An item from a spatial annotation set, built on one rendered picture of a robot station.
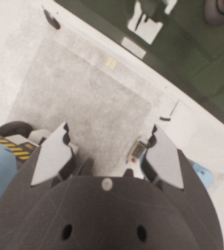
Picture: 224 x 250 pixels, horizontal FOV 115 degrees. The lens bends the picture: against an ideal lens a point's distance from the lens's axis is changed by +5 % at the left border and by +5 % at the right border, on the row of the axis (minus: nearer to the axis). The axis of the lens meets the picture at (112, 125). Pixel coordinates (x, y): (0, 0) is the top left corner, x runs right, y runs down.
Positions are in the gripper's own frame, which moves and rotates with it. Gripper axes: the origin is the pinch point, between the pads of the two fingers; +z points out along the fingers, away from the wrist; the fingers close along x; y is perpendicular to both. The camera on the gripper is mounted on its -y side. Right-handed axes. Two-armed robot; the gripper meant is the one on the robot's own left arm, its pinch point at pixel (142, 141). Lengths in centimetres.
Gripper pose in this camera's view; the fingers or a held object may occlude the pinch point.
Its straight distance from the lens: 61.9
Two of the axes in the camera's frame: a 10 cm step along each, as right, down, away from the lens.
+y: 5.1, -8.6, -0.8
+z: -0.6, -1.3, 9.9
